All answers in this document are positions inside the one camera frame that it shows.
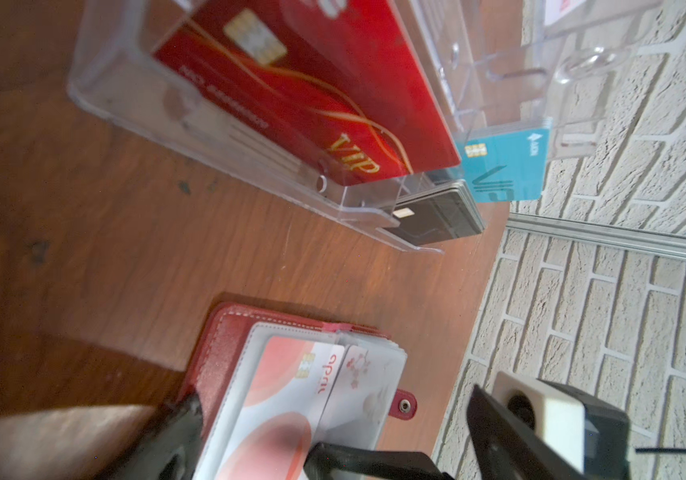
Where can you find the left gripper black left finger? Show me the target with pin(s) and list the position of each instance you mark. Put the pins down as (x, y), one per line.
(169, 448)

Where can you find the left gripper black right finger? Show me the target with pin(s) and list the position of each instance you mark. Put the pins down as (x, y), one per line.
(325, 458)

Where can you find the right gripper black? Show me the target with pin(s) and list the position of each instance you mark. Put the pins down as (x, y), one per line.
(507, 448)

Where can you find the red leather card holder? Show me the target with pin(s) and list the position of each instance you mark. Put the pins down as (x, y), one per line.
(364, 393)

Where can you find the clear acrylic card organizer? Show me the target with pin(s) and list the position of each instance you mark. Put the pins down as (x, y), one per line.
(492, 66)

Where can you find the white pink circle card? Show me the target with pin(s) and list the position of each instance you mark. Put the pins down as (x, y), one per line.
(555, 10)

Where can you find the black VIP card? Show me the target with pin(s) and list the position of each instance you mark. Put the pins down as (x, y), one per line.
(442, 213)

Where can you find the teal VIP card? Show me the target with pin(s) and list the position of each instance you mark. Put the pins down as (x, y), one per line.
(507, 166)

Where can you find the red card in organizer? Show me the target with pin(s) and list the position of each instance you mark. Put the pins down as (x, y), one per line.
(335, 83)

